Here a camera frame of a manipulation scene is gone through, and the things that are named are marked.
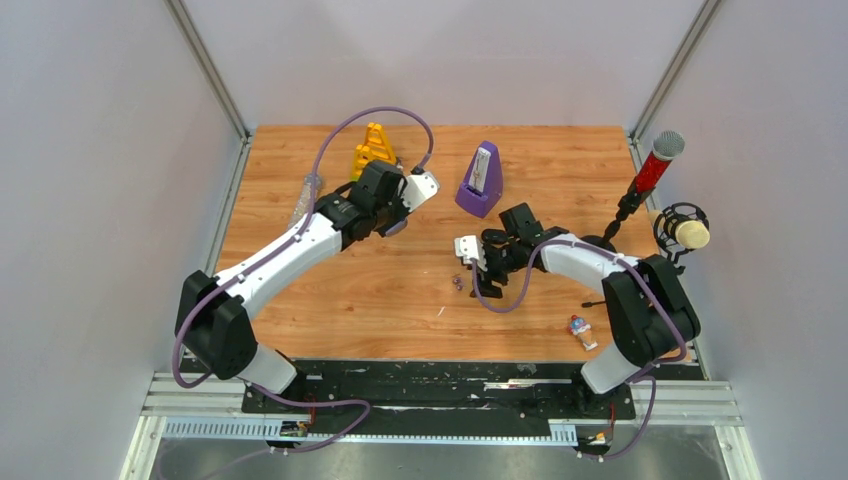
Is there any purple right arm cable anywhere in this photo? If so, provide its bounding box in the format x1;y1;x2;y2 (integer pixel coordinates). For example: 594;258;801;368
468;238;690;462

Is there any small toy figure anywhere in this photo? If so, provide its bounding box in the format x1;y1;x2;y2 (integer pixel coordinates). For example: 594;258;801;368
568;315;598;351

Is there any yellow toy block tower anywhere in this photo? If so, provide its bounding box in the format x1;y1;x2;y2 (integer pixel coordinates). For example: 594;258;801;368
351;144;379;181

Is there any black earbud charging case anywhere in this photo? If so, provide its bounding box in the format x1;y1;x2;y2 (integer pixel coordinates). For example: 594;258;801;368
480;229;509;245

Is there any beige microphone in shock mount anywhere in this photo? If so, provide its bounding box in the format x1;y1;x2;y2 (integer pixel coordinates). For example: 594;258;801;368
648;202;711;276

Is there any yellow toy block on car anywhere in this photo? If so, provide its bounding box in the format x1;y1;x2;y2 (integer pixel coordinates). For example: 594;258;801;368
362;122;398;165

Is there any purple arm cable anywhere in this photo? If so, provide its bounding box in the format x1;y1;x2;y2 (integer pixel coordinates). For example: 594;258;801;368
468;238;690;462
170;106;436;458

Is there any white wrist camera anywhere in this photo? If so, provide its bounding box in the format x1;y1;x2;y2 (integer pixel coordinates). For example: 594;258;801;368
454;235;487;271
400;171;440;212

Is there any silver glitter microphone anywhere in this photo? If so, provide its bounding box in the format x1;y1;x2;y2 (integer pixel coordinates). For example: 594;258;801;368
287;173;323;230

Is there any red microphone on stand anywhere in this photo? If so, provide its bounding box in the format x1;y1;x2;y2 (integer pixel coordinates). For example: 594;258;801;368
582;130;685;252

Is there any purple-grey earbud charging case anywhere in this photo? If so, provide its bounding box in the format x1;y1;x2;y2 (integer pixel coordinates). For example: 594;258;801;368
383;219;408;237

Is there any purple metronome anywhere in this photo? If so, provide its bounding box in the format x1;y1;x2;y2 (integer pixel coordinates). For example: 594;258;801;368
455;141;504;218

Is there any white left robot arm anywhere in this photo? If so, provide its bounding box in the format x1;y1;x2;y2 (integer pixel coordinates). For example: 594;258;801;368
175;161;440;413

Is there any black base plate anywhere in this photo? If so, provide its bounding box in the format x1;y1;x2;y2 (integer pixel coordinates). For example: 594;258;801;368
192;356;706;439

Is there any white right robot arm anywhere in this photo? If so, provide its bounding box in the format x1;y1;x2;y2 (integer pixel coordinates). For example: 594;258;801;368
454;203;702;418

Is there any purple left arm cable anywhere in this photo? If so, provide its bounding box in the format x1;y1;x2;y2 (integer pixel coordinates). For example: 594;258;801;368
170;106;436;458

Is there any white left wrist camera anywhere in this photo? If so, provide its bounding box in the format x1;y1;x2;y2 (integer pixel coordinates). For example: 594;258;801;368
400;171;440;212

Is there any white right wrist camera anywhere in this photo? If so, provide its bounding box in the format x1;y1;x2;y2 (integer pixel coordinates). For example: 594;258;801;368
454;235;487;271

